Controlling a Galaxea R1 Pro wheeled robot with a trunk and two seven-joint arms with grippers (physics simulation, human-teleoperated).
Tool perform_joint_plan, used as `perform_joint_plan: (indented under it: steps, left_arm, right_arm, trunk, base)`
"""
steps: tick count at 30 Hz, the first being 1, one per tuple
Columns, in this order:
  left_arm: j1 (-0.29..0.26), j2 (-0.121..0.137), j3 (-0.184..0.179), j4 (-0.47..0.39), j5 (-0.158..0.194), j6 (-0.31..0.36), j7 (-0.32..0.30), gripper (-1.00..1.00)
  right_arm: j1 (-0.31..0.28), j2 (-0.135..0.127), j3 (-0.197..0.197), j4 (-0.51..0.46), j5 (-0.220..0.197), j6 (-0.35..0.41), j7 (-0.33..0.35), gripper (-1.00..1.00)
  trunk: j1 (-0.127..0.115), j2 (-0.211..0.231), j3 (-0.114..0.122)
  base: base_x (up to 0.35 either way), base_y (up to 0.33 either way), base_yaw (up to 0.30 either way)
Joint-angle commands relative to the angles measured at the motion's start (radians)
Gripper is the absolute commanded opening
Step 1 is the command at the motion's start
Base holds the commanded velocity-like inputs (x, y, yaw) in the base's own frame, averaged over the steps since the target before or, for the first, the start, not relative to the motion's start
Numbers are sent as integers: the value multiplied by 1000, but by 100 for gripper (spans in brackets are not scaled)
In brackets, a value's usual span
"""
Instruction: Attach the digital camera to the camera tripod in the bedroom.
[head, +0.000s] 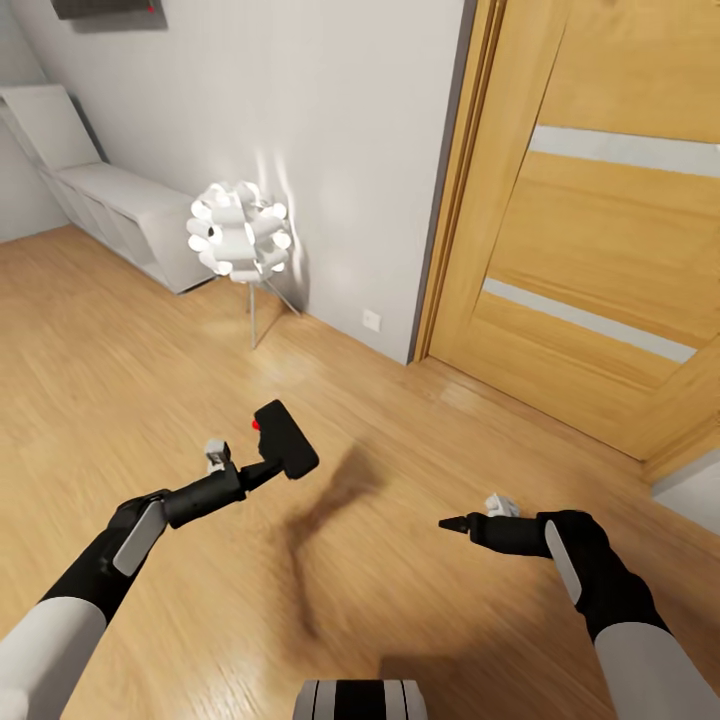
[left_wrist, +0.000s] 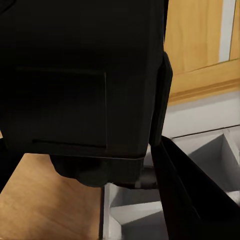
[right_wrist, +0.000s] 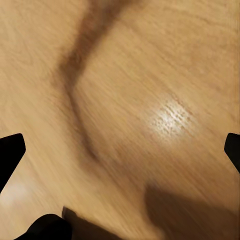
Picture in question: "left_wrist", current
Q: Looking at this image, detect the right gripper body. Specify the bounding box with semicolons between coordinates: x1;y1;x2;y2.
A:
122;165;156;190

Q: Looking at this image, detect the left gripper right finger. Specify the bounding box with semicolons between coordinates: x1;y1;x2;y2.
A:
150;136;240;240

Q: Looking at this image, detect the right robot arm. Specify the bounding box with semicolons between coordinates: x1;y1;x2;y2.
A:
122;165;158;190

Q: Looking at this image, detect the digital camera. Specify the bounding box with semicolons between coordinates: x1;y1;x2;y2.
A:
0;0;173;188

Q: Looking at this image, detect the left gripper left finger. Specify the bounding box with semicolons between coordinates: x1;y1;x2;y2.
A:
0;138;24;193

